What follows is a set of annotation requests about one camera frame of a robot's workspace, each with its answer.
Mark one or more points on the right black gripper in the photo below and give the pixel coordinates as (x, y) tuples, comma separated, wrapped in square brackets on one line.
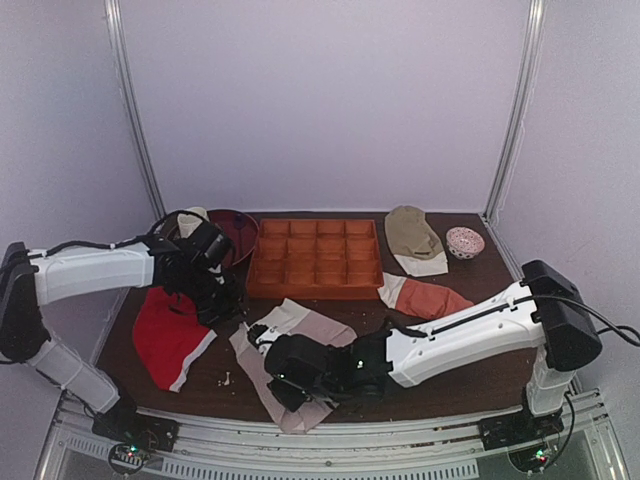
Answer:
[(279, 361)]

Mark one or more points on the cream ceramic mug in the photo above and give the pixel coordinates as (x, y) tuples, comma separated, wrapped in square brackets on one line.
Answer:
[(189, 221)]

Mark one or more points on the aluminium frame post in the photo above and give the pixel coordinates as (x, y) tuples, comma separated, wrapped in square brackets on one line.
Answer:
[(117, 38), (523, 88)]

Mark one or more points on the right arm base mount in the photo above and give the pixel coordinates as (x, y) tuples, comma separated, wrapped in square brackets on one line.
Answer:
[(520, 432)]

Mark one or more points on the orange wooden compartment tray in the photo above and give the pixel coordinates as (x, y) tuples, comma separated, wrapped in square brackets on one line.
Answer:
[(315, 259)]

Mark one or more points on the mauve underwear white waistband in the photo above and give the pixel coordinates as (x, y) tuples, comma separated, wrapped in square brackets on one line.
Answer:
[(289, 318)]

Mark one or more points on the pink patterned small bowl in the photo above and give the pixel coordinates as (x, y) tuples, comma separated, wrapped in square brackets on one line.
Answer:
[(464, 243)]

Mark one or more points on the red underwear white trim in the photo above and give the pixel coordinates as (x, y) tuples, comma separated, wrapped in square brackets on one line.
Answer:
[(168, 338)]

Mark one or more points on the left aluminium frame post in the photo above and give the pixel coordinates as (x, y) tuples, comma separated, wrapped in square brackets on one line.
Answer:
[(117, 38)]

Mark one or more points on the right aluminium frame post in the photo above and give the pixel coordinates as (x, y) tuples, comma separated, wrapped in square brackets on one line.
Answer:
[(523, 88)]

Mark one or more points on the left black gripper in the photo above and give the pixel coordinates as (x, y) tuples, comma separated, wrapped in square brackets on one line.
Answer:
[(220, 298)]

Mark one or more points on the orange underwear white waistband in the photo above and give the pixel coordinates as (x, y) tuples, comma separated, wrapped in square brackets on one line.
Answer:
[(417, 299)]

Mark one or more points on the dark red bowl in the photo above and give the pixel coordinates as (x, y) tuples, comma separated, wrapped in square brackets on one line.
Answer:
[(241, 228)]

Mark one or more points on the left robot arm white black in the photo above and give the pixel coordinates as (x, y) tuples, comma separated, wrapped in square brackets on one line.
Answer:
[(30, 279)]

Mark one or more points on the khaki underwear cream waistband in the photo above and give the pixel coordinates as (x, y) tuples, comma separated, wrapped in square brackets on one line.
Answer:
[(413, 243)]

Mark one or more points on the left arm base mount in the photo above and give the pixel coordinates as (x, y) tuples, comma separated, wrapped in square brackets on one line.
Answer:
[(137, 438)]

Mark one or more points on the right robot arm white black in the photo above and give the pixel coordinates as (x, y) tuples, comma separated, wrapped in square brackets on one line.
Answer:
[(543, 311)]

